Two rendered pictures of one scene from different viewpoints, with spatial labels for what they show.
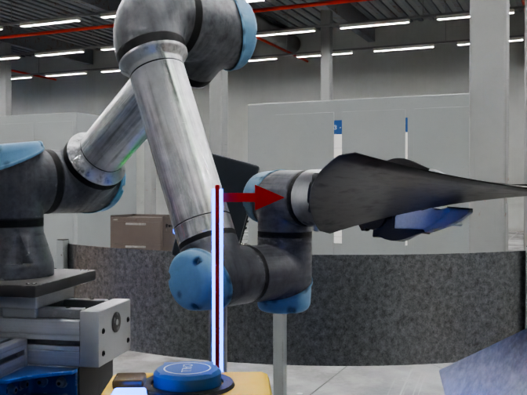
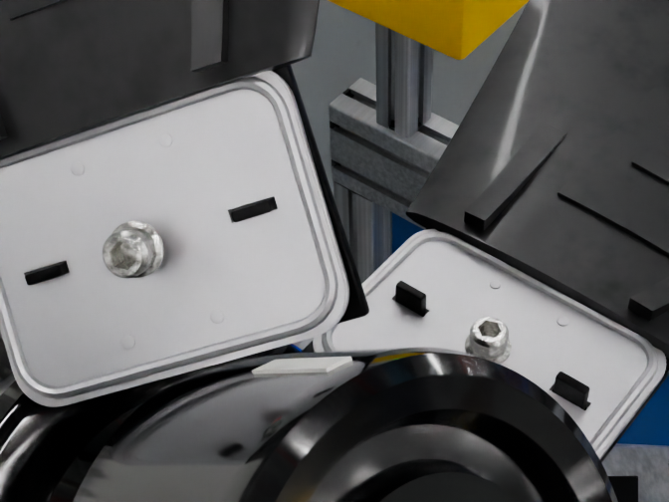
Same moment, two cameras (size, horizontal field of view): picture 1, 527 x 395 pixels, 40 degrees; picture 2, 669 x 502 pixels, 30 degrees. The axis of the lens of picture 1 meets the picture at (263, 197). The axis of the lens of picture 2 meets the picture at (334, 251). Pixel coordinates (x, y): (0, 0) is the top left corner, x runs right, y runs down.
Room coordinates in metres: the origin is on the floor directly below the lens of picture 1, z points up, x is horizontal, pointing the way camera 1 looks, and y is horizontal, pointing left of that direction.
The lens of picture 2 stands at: (0.81, -0.50, 1.47)
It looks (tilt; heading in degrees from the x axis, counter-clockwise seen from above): 47 degrees down; 133
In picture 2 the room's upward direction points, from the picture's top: 3 degrees counter-clockwise
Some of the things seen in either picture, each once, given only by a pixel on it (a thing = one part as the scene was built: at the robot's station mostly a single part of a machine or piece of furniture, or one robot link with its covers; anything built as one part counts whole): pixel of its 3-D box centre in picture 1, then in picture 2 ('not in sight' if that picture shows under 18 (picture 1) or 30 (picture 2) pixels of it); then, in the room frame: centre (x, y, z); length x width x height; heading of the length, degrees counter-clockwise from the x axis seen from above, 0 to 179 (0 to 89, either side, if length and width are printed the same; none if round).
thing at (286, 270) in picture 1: (276, 271); not in sight; (0.99, -0.02, 1.07); 0.11 x 0.08 x 0.11; 138
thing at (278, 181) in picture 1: (284, 200); not in sight; (1.00, -0.03, 1.17); 0.11 x 0.08 x 0.09; 39
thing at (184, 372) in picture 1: (187, 379); not in sight; (0.43, 0.05, 1.08); 0.04 x 0.04 x 0.02
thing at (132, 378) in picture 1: (129, 381); not in sight; (0.43, 0.08, 1.08); 0.02 x 0.02 x 0.01; 2
